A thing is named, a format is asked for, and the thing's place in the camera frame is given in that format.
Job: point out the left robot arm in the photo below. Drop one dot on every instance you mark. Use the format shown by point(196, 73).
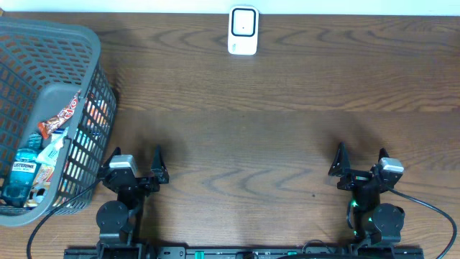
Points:
point(120, 220)

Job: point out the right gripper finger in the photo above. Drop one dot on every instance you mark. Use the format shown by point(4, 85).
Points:
point(341, 163)
point(383, 154)

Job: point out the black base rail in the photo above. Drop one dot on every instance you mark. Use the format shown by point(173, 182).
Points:
point(173, 252)

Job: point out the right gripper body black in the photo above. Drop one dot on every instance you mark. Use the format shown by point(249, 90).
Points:
point(364, 198)

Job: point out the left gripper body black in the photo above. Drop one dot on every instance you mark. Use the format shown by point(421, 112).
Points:
point(146, 185)

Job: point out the grey plastic basket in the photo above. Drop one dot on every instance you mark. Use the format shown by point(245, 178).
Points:
point(44, 67)

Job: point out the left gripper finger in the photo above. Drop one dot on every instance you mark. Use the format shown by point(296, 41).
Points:
point(117, 151)
point(158, 168)

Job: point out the mint green snack packet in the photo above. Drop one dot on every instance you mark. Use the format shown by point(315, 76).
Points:
point(49, 155)

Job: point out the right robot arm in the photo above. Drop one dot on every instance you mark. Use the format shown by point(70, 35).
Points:
point(376, 224)

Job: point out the blue Listerine mouthwash bottle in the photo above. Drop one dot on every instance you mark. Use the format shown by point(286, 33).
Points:
point(23, 172)

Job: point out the white barcode scanner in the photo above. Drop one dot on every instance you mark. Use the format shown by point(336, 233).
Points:
point(243, 30)

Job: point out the yellow snack chip bag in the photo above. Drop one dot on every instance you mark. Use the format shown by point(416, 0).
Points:
point(40, 186)

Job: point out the orange chocolate bar wrapper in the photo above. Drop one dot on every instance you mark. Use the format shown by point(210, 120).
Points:
point(47, 127)

